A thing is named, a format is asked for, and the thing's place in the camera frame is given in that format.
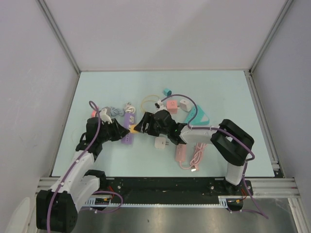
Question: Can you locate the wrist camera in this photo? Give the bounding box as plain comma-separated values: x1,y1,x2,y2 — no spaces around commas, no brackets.
100,107,112,123
155,100,165,110

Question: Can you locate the purple socket block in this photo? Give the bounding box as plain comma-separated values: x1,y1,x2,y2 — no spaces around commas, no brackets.
121,112,136,145

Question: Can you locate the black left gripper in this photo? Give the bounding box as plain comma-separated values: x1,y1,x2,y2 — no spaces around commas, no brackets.
98,118,129,143

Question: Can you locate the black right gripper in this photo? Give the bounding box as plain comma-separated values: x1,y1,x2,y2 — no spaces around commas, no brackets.
134,112,169,136

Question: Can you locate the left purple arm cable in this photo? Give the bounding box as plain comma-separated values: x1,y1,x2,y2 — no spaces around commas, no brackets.
45,100,123,233

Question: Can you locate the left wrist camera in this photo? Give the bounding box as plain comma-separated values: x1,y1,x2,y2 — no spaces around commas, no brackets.
100,107,112,123

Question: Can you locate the blue cable duct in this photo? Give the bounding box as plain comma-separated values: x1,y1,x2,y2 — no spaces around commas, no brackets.
83,192,243,208

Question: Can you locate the yellow plug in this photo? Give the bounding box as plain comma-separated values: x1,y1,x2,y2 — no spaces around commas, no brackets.
129,124,139,133

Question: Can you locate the white charger plug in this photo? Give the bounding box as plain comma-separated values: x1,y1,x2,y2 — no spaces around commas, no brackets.
154,136,169,150

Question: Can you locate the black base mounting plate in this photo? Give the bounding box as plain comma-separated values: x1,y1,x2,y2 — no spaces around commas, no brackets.
99,177,253,196

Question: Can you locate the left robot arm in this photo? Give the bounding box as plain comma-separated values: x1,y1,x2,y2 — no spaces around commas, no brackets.
36,117,130,233

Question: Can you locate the teal power strip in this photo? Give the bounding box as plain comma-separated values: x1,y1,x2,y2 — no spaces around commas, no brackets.
184,105,210,126

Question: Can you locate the pink coiled power cord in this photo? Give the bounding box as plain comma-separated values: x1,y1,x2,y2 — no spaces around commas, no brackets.
179,142,208,173

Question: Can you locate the pink cube socket adapter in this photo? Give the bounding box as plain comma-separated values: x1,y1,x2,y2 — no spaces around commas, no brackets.
166,100,178,115

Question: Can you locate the white coiled cable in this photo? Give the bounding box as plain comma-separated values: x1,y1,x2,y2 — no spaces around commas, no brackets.
124,102,137,114

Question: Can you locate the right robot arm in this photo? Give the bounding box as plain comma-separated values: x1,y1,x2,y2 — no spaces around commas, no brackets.
130,110,255,195

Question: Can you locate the pink power strip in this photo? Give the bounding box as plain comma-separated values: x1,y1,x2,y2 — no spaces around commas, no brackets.
175,144,187,162

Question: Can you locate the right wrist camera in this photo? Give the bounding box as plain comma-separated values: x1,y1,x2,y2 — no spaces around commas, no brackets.
155,100,165,110

